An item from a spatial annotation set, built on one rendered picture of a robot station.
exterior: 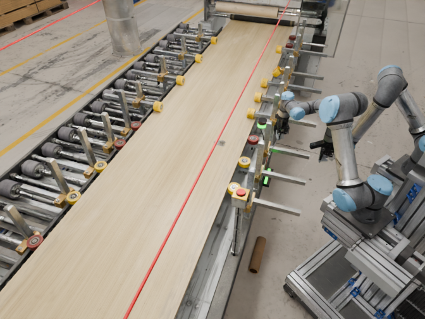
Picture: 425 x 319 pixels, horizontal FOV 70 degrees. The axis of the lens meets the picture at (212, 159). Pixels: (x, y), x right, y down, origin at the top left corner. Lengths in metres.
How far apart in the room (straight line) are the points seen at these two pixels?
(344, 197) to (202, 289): 0.92
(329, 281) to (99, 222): 1.60
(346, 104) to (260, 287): 1.59
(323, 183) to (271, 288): 1.27
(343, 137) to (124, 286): 1.21
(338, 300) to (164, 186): 1.38
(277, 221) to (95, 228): 1.67
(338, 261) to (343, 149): 1.25
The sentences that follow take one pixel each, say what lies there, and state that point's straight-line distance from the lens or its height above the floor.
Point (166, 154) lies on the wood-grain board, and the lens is 2.12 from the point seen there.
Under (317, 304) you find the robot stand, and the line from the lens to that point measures 2.36.
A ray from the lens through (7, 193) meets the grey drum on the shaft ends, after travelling 2.35.
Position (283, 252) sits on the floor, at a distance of 2.73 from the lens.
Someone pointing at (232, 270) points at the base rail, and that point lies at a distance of 1.81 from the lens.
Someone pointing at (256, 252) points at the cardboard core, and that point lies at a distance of 2.60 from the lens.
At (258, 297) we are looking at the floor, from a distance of 2.53.
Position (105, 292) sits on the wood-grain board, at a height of 0.90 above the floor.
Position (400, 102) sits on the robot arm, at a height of 1.40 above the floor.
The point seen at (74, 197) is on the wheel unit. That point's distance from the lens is 2.00.
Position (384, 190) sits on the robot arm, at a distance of 1.58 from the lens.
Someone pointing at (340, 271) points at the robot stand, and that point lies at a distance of 2.53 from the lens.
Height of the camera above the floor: 2.31
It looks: 43 degrees down
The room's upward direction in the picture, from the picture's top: straight up
